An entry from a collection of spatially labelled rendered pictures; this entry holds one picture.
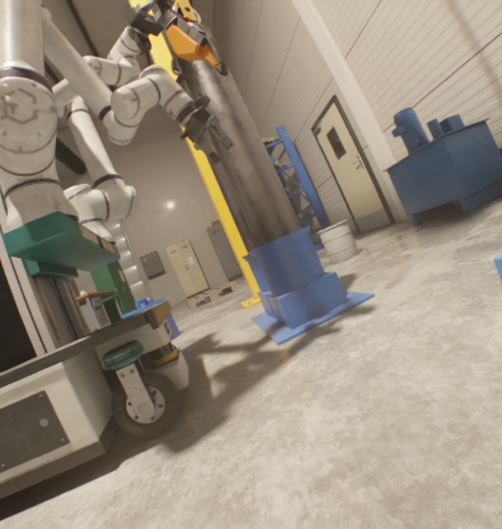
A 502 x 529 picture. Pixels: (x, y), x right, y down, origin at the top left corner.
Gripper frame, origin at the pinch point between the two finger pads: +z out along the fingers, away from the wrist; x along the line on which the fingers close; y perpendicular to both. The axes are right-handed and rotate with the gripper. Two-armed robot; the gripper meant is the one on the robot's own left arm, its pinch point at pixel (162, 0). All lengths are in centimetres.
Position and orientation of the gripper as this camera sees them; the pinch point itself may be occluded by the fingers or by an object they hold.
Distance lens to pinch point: 133.7
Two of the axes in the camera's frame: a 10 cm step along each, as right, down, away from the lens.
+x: 5.3, -2.2, 8.2
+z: 7.5, -3.3, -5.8
